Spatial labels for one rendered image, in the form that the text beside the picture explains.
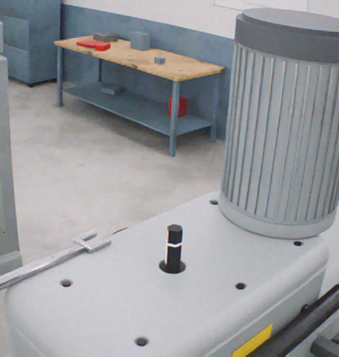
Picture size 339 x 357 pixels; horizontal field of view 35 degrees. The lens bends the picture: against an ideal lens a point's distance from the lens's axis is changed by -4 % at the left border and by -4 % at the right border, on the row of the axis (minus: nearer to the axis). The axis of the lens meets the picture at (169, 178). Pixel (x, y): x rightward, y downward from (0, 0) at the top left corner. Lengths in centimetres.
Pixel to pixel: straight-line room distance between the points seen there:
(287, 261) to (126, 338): 28
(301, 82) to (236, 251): 26
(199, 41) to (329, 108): 557
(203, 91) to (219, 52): 55
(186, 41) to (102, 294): 584
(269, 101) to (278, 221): 19
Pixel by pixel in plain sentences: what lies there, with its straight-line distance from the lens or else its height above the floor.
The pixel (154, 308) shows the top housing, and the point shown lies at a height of 189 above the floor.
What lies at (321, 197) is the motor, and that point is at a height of 196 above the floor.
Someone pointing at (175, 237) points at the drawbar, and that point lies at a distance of 72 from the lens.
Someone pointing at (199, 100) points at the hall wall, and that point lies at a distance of 644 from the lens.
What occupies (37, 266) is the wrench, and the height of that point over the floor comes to 190.
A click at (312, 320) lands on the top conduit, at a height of 180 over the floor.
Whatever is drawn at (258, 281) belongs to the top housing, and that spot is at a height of 189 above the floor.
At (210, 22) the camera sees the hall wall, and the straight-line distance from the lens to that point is 619.
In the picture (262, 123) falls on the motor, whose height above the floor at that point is 207.
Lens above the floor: 232
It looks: 26 degrees down
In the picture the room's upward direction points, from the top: 3 degrees clockwise
